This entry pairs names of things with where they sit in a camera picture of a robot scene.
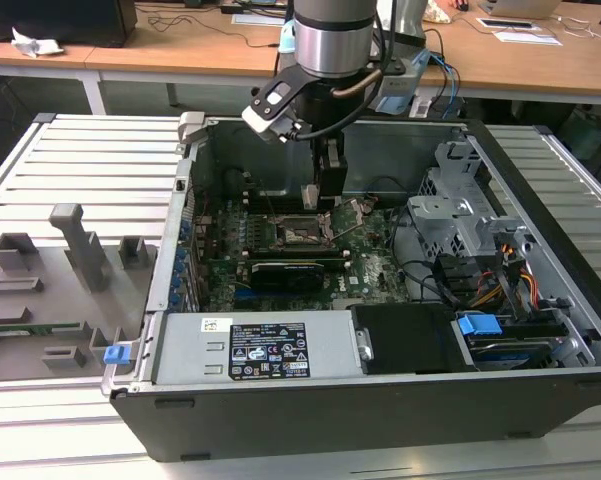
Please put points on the green motherboard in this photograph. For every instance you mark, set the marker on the green motherboard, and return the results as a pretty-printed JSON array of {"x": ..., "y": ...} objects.
[{"x": 370, "y": 280}]

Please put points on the black graphics card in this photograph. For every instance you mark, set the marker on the black graphics card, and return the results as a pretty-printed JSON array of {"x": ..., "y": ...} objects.
[{"x": 287, "y": 277}]

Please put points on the white paper sheet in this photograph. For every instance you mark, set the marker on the white paper sheet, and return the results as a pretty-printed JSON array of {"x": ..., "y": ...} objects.
[
  {"x": 255, "y": 20},
  {"x": 527, "y": 37}
]

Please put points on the patterned beige pouch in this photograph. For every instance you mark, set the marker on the patterned beige pouch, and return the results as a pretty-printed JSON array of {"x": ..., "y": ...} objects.
[{"x": 440, "y": 14}]

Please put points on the silver laptop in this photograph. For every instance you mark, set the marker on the silver laptop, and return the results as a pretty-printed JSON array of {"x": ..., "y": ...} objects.
[{"x": 522, "y": 7}]

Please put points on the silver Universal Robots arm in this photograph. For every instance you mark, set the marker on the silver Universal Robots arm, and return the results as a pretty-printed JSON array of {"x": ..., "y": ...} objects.
[{"x": 332, "y": 45}]

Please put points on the grey parts rack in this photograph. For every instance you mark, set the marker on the grey parts rack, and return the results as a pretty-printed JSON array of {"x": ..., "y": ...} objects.
[{"x": 55, "y": 300}]

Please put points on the silver perforated drive cage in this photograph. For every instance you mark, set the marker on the silver perforated drive cage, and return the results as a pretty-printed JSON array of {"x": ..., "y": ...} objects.
[{"x": 445, "y": 220}]

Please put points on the black plastic drive carrier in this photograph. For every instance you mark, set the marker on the black plastic drive carrier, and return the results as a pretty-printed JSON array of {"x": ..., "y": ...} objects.
[{"x": 455, "y": 280}]

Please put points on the green RAM stick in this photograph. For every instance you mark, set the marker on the green RAM stick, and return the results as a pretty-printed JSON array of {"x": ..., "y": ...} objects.
[{"x": 55, "y": 327}]

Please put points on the white wrist camera black mount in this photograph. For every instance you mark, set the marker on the white wrist camera black mount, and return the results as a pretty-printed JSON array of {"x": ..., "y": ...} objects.
[{"x": 260, "y": 122}]

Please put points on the small white sticker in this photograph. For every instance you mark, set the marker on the small white sticker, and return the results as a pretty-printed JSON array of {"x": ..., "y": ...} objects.
[{"x": 215, "y": 325}]

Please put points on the CPU socket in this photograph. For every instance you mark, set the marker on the CPU socket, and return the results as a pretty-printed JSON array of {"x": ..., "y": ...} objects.
[{"x": 300, "y": 232}]

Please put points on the silver topped green CPU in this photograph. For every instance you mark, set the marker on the silver topped green CPU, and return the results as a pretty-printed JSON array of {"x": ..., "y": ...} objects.
[{"x": 310, "y": 196}]

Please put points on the silver power supply unit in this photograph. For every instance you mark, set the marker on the silver power supply unit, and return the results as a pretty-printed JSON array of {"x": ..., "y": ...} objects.
[{"x": 190, "y": 350}]

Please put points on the black and grey PC case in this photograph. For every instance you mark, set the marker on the black and grey PC case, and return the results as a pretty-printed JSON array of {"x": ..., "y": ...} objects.
[{"x": 330, "y": 425}]

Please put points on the crumpled white paper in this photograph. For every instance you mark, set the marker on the crumpled white paper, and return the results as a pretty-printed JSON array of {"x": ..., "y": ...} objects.
[{"x": 35, "y": 46}]

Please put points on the hard disk drive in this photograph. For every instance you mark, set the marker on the hard disk drive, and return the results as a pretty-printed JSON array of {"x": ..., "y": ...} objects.
[{"x": 510, "y": 355}]

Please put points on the large black box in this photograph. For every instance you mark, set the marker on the large black box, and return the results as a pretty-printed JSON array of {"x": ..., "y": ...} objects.
[{"x": 55, "y": 22}]

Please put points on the wooden office desk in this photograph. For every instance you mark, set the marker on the wooden office desk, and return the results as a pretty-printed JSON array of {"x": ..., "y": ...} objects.
[
  {"x": 155, "y": 50},
  {"x": 530, "y": 65}
]

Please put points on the dark computer mouse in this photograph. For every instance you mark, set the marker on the dark computer mouse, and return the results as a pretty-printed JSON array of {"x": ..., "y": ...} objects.
[{"x": 462, "y": 6}]

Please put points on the black plastic shroud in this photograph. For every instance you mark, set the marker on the black plastic shroud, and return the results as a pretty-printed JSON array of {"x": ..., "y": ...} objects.
[{"x": 410, "y": 340}]

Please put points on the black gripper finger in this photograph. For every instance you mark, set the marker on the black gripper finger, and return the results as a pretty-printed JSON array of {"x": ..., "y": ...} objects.
[{"x": 335, "y": 190}]

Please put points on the blue disk carrier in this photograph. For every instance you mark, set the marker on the blue disk carrier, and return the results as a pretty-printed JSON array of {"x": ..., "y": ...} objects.
[{"x": 477, "y": 327}]

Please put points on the blue plastic latch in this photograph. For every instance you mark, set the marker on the blue plastic latch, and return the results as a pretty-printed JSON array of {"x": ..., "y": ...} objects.
[{"x": 116, "y": 355}]

